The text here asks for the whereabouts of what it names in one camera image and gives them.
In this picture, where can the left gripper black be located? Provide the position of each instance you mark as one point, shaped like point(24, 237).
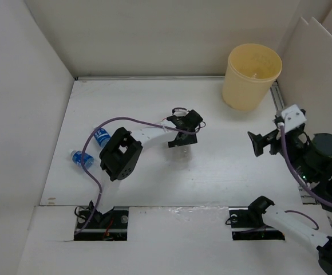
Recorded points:
point(190, 140)

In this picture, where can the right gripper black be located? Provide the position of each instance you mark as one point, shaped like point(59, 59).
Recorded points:
point(258, 141)

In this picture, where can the clear jar with metal lid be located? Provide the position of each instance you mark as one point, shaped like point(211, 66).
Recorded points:
point(181, 157)

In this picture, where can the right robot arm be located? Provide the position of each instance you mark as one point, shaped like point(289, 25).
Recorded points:
point(310, 163)

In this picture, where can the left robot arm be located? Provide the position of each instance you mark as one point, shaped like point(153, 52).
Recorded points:
point(118, 158)

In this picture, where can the yellow plastic bin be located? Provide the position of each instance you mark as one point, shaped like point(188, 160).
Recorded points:
point(251, 71)

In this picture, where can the blue label bottle upper left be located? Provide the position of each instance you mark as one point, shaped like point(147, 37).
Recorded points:
point(102, 137)

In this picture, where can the blue label bottle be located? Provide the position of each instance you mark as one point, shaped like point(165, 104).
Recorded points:
point(102, 137)
point(81, 159)

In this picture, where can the blue label bottle lower left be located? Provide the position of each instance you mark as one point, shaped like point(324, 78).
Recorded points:
point(81, 159)

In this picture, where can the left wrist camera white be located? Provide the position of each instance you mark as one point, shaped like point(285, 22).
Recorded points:
point(179, 111)

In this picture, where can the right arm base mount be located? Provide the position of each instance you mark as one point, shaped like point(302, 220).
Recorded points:
point(247, 227)

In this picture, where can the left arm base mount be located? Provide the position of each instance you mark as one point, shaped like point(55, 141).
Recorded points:
point(111, 226)

